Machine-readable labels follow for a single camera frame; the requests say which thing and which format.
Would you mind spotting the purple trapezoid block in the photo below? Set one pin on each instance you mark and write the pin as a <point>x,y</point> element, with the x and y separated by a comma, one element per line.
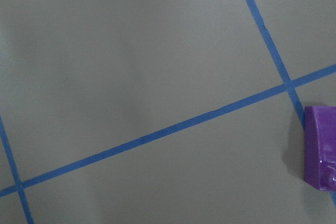
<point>319,135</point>

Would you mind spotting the brown paper table mat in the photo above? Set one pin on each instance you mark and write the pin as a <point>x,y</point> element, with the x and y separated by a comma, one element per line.
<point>79,77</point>

